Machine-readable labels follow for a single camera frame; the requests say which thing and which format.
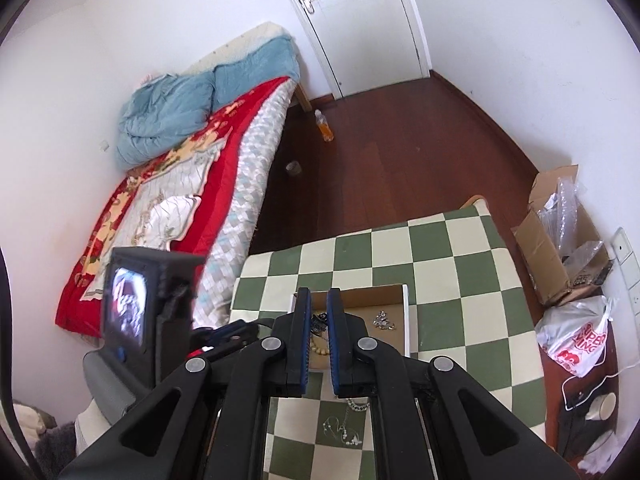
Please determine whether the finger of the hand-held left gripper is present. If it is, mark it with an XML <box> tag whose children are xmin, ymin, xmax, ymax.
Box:
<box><xmin>192</xmin><ymin>321</ymin><xmax>262</xmax><ymax>357</ymax></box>

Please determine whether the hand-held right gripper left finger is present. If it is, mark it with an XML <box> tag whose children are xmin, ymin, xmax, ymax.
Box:
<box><xmin>57</xmin><ymin>287</ymin><xmax>313</xmax><ymax>480</ymax></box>

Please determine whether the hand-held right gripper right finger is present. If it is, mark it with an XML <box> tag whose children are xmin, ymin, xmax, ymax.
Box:
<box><xmin>326</xmin><ymin>288</ymin><xmax>582</xmax><ymax>480</ymax></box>

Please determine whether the shallow cardboard box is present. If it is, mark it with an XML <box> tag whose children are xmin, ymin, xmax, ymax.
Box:
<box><xmin>291</xmin><ymin>284</ymin><xmax>415</xmax><ymax>361</ymax></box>

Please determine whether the red printed blanket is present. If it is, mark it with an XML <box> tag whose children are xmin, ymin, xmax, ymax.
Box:
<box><xmin>56</xmin><ymin>76</ymin><xmax>293</xmax><ymax>333</ymax></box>

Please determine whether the green white checkered cloth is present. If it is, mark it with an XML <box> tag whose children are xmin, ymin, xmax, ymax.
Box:
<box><xmin>227</xmin><ymin>199</ymin><xmax>548</xmax><ymax>480</ymax></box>

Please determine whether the bed with red quilt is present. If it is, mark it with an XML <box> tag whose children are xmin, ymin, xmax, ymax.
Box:
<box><xmin>57</xmin><ymin>22</ymin><xmax>303</xmax><ymax>333</ymax></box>

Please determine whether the grey furry cloth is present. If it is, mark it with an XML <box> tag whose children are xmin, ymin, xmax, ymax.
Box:
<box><xmin>34</xmin><ymin>422</ymin><xmax>77</xmax><ymax>480</ymax></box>

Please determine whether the blue quilt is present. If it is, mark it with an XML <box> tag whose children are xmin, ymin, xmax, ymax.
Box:
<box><xmin>117</xmin><ymin>35</ymin><xmax>301</xmax><ymax>171</ymax></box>

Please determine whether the orange drink bottle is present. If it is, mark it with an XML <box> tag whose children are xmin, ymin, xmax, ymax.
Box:
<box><xmin>314</xmin><ymin>109</ymin><xmax>336</xmax><ymax>142</ymax></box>

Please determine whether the open brown cardboard box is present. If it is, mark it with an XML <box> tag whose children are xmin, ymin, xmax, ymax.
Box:
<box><xmin>511</xmin><ymin>164</ymin><xmax>615</xmax><ymax>307</ymax></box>

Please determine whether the white plastic bag red print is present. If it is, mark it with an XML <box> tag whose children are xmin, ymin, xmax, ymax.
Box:
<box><xmin>535</xmin><ymin>296</ymin><xmax>615</xmax><ymax>378</ymax></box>

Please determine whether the clear bubble wrap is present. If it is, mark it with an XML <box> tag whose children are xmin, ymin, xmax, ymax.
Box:
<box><xmin>537</xmin><ymin>180</ymin><xmax>608</xmax><ymax>273</ymax></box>

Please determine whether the white cup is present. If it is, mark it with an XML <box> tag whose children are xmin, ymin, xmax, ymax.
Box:
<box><xmin>586</xmin><ymin>392</ymin><xmax>618</xmax><ymax>421</ymax></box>

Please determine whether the cream pillow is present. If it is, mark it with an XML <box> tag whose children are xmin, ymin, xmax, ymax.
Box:
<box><xmin>182</xmin><ymin>21</ymin><xmax>291</xmax><ymax>73</ymax></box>

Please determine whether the white door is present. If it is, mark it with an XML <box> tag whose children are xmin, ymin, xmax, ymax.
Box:
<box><xmin>267</xmin><ymin>0</ymin><xmax>432</xmax><ymax>100</ymax></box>

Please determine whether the thin pearl necklace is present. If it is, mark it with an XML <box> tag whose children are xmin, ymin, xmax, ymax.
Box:
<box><xmin>322</xmin><ymin>407</ymin><xmax>363</xmax><ymax>448</ymax></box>

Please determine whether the white cable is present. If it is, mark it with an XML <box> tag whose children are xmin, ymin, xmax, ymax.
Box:
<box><xmin>561</xmin><ymin>345</ymin><xmax>632</xmax><ymax>413</ymax></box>

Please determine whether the white wall socket panel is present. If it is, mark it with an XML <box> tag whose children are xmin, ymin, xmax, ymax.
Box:
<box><xmin>611</xmin><ymin>227</ymin><xmax>640</xmax><ymax>313</ymax></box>

